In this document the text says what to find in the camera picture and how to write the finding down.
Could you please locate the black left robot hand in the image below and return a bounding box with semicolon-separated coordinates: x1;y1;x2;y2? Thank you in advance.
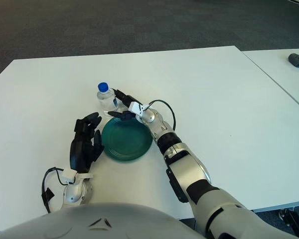
69;112;105;174

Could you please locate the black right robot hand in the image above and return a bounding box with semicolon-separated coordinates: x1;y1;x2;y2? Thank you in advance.
107;88;143;121

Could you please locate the clear bottle with blue cap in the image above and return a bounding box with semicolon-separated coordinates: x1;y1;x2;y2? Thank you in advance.
96;82;119;117

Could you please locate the green round plate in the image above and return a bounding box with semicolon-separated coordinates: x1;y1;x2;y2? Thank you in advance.
101;117;154;164

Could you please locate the grey robot torso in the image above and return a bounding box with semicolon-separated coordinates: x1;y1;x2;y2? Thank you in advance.
0;202;205;239

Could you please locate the white neighbouring table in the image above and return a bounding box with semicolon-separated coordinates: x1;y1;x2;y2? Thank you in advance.
240;48;299;115

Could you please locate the black table leg with caster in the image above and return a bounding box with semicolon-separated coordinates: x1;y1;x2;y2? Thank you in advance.
278;208;299;239

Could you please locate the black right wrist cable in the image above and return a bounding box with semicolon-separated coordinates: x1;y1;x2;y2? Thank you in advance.
147;99;176;130

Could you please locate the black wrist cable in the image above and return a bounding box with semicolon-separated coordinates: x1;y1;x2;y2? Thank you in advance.
41;167;70;214
147;99;176;130

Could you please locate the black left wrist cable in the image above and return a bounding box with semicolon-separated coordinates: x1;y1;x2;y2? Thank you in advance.
41;167;70;214

